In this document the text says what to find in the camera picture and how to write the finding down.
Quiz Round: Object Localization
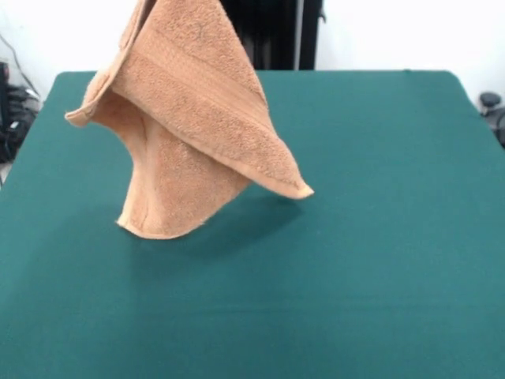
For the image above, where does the dark green table cloth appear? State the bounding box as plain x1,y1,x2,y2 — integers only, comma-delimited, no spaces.
0,69,505,379

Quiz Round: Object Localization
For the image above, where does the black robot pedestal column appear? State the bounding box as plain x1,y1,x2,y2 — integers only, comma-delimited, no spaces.
221,0,327,71

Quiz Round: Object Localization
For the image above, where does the tan terry towel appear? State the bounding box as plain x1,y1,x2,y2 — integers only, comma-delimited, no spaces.
65,0,316,241

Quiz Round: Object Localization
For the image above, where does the dark wheeled stand base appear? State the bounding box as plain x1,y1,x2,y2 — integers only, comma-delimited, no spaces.
479,91,505,149
4,84,43,163

